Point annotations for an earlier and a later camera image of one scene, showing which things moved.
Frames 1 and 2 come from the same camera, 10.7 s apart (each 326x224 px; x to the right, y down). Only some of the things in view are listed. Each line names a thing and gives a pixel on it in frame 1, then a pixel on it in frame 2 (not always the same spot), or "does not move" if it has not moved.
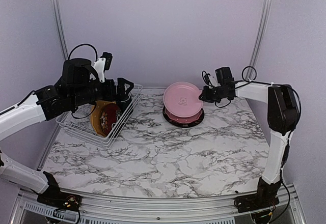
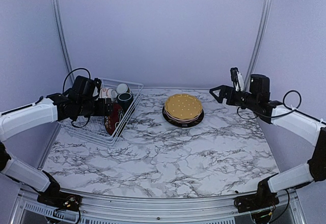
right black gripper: (205, 96) -> (229, 100)
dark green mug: (123, 102) does not move
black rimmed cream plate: (184, 124) does not move
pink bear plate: (182, 99) -> (182, 120)
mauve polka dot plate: (183, 119) does not move
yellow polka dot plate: (96, 116) -> (183, 106)
